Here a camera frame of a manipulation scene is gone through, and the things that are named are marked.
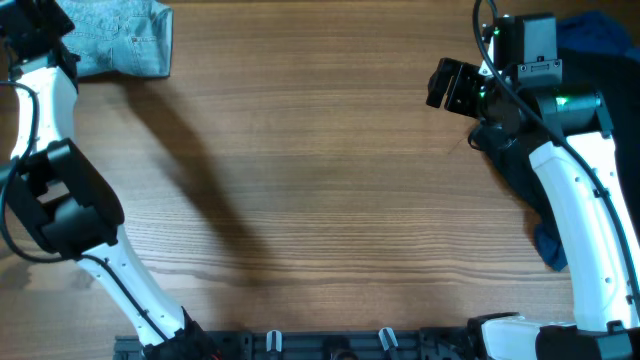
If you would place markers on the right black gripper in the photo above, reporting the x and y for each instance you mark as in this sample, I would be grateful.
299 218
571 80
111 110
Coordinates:
456 101

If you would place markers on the light blue denim shorts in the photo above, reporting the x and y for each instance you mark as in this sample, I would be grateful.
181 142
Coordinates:
132 37

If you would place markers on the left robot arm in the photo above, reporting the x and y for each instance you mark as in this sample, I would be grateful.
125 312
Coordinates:
62 201

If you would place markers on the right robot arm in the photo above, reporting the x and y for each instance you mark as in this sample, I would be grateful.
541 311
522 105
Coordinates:
553 143

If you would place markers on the dark blue garment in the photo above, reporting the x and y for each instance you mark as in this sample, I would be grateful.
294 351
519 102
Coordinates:
599 50

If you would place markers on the black garment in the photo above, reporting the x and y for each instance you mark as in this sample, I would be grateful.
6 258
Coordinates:
511 162

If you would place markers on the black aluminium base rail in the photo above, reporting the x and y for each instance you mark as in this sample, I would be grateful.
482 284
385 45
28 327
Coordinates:
422 344

